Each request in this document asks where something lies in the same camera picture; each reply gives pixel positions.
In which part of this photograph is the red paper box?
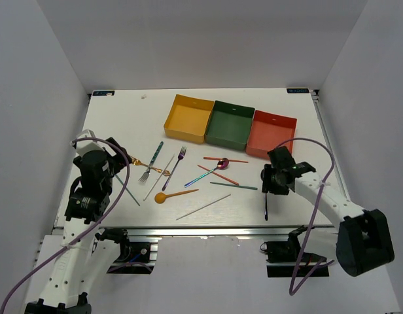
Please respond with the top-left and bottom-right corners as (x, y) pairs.
(245, 110), (297, 160)

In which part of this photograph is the gold fork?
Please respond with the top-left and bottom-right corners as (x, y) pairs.
(130, 156), (171, 177)

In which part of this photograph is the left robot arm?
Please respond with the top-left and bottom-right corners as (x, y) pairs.
(24, 133), (131, 313)

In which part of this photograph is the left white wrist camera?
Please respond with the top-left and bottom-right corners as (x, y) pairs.
(70, 129), (103, 157)

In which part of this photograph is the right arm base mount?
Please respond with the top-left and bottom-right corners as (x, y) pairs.
(259, 226), (330, 279)

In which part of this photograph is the teal chopstick left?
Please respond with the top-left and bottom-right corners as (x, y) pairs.
(114, 175), (140, 207)

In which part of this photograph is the black iridescent spoon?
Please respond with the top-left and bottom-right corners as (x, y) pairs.
(264, 193), (268, 221)

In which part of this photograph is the yellow paper box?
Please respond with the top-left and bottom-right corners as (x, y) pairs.
(164, 94), (215, 144)

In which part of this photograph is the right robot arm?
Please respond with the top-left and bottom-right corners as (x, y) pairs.
(261, 147), (394, 277)

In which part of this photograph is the orange chopstick lower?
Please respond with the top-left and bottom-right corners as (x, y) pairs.
(197, 165), (239, 186)

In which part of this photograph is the left blue table label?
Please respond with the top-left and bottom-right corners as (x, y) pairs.
(92, 90), (115, 97)

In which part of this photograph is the orange chopstick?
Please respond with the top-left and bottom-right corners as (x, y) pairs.
(203, 156), (249, 164)
(197, 165), (239, 186)

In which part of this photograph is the green paper box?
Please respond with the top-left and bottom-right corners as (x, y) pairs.
(205, 100), (255, 151)

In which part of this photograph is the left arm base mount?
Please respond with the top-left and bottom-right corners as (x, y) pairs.
(99, 228), (154, 275)

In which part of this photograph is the purple iridescent fork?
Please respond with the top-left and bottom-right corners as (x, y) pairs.
(162, 147), (186, 192)

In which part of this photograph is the blue table label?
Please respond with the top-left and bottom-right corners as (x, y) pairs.
(92, 90), (115, 97)
(286, 88), (309, 94)

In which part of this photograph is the white chopstick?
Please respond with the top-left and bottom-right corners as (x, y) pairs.
(175, 194), (232, 221)
(143, 154), (175, 201)

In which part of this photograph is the fork with green marbled handle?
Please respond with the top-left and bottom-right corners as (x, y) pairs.
(139, 141), (164, 183)

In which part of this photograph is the orange chopstick upper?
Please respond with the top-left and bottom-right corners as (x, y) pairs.
(203, 156), (249, 164)

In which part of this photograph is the iridescent pink spoon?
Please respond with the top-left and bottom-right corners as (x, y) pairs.
(184, 158), (230, 188)

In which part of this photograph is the teal chopstick right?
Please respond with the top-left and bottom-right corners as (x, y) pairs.
(210, 182), (258, 190)

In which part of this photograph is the teal chopstick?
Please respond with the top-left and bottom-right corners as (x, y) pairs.
(114, 175), (140, 207)
(210, 182), (258, 190)

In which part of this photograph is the right blue table label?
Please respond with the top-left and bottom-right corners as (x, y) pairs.
(286, 88), (309, 94)

